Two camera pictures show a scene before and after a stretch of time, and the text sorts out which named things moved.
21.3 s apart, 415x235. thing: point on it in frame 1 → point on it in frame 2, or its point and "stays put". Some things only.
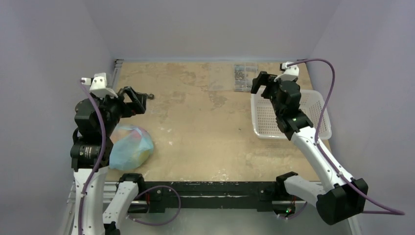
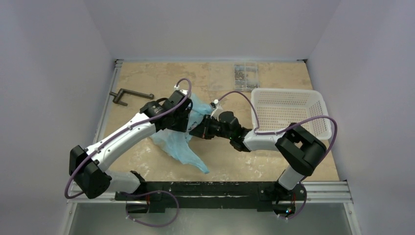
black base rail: (263, 195) stays put
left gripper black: (137, 106) → (181, 127)
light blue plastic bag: (132, 146) → (175, 143)
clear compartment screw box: (238, 77) stays put
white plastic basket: (312, 103) stays put
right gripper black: (268, 85) → (204, 127)
